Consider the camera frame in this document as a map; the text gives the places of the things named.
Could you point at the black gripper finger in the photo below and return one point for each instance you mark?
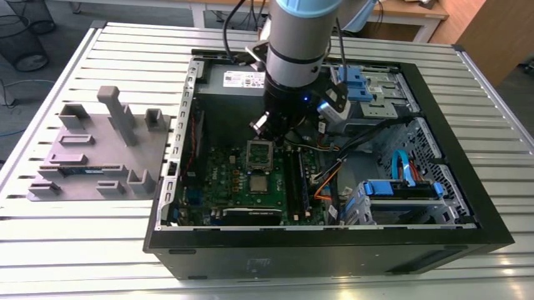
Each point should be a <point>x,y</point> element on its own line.
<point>260,128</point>
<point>283,134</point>

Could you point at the silver CPU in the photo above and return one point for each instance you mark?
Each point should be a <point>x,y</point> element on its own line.
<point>259,183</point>

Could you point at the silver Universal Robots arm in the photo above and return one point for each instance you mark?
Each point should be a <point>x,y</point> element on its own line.
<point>291,40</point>

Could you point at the CPU socket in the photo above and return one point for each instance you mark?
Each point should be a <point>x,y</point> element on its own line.
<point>259,193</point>

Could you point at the black RAM slot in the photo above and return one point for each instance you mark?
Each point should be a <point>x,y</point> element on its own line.
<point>287,184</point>

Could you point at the grey power supply unit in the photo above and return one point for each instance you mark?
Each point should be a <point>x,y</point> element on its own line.
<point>212,85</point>

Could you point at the blue drive latch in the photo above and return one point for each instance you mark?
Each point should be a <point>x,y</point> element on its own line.
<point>358,84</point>

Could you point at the silver drive cage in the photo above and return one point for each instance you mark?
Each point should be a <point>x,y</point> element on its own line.
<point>375,112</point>

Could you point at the green motherboard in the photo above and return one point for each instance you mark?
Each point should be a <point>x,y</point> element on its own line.
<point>216,187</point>

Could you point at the black graphics card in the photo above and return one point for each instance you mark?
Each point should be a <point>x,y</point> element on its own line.
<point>250,215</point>

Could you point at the hard disk in blue carrier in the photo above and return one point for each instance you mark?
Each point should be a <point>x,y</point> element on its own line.
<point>379,189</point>

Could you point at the silver disk bay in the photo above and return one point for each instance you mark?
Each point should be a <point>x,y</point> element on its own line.
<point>408,202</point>

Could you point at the grey parts rack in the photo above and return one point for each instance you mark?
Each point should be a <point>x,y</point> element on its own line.
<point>104,150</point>

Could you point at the black PC case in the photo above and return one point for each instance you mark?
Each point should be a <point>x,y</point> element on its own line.
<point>291,256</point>

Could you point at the wooden desk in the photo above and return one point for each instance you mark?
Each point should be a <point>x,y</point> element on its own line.
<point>408,9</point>

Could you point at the green RAM stick blue label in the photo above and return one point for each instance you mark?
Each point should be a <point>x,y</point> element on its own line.
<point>83,171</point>

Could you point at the wooden cabinet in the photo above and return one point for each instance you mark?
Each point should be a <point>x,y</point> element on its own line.
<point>491,37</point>

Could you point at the black mesh bin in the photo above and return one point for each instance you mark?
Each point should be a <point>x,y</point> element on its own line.
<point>41,18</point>
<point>20,40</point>

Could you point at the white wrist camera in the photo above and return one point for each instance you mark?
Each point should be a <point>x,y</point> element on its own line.
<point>334,112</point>

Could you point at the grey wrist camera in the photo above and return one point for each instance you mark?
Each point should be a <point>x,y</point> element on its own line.
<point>256,50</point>

